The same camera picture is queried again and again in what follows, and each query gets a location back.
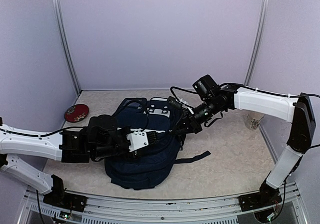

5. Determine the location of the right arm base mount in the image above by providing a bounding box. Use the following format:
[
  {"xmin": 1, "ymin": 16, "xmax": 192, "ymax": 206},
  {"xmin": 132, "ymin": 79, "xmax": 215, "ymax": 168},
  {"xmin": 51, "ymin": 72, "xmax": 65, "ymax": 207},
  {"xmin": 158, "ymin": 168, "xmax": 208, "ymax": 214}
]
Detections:
[{"xmin": 238, "ymin": 181, "xmax": 283, "ymax": 212}]

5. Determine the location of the aluminium front rail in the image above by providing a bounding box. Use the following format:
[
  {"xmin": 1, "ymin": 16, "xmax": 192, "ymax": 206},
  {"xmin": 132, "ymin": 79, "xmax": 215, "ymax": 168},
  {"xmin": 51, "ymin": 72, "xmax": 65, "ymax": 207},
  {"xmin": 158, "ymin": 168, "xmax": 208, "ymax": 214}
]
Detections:
[{"xmin": 15, "ymin": 183, "xmax": 310, "ymax": 224}]

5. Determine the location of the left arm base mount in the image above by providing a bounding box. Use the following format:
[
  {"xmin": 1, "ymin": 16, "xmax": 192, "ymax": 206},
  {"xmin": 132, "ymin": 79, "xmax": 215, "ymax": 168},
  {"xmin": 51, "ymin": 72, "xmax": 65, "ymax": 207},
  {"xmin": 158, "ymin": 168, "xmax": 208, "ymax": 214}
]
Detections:
[{"xmin": 43, "ymin": 175, "xmax": 87, "ymax": 213}]

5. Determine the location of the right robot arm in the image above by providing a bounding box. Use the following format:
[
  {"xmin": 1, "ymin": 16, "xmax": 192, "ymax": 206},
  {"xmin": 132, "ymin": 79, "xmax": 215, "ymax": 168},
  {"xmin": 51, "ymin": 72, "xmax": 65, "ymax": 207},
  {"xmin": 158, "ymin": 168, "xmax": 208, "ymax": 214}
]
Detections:
[{"xmin": 177, "ymin": 74, "xmax": 316, "ymax": 206}]

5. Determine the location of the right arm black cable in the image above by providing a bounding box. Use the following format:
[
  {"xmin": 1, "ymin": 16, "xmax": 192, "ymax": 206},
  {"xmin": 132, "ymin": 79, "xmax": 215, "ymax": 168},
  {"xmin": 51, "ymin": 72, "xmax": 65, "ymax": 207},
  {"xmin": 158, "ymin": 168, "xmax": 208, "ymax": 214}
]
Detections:
[{"xmin": 169, "ymin": 85, "xmax": 198, "ymax": 102}]

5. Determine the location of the aluminium corner post left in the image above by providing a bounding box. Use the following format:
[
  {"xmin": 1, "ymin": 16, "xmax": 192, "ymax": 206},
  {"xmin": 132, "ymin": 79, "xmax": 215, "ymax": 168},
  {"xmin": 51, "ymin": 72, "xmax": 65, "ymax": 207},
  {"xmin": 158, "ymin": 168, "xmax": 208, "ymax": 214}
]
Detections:
[{"xmin": 52, "ymin": 0, "xmax": 82, "ymax": 97}]

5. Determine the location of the aluminium corner post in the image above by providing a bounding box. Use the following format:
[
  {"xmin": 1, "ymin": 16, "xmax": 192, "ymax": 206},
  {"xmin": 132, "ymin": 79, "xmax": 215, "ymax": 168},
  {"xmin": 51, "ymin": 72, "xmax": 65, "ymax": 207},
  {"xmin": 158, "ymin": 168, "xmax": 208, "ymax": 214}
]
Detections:
[
  {"xmin": 244, "ymin": 0, "xmax": 270, "ymax": 86},
  {"xmin": 52, "ymin": 0, "xmax": 82, "ymax": 97}
]

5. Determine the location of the red floral bowl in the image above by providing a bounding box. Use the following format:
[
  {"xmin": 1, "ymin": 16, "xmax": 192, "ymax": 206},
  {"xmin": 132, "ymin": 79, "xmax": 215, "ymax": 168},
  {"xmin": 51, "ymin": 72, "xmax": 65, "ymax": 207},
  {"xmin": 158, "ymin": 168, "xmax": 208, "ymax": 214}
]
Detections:
[{"xmin": 64, "ymin": 104, "xmax": 89, "ymax": 123}]

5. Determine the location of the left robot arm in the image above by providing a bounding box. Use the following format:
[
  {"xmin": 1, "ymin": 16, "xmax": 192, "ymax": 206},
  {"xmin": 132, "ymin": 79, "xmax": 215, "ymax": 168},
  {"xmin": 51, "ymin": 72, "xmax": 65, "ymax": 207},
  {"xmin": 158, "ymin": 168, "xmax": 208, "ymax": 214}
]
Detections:
[{"xmin": 0, "ymin": 115, "xmax": 132, "ymax": 207}]

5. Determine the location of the floral ceramic mug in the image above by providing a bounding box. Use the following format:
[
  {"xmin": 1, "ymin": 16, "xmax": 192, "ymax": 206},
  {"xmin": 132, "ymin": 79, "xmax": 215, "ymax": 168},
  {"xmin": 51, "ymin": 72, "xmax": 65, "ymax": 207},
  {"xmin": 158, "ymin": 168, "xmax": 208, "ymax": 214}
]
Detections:
[{"xmin": 245, "ymin": 111, "xmax": 265, "ymax": 130}]

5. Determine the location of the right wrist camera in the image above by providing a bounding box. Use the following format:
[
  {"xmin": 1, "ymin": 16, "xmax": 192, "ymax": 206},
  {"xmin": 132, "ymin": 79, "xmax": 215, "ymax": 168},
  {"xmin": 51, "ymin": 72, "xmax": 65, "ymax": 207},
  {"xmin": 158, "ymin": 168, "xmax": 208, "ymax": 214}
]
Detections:
[{"xmin": 167, "ymin": 96, "xmax": 194, "ymax": 114}]

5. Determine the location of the aluminium corner post right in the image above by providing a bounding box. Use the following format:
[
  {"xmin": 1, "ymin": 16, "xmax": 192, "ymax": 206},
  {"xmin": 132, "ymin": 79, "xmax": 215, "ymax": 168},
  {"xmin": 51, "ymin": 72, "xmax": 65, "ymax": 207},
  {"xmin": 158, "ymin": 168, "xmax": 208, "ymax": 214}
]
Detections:
[{"xmin": 244, "ymin": 0, "xmax": 270, "ymax": 86}]

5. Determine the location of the navy blue student backpack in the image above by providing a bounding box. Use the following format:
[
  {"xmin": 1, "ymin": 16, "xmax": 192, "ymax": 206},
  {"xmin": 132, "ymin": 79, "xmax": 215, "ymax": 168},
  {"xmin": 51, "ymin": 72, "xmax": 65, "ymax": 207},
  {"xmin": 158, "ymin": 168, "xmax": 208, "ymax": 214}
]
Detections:
[{"xmin": 104, "ymin": 98, "xmax": 210, "ymax": 190}]

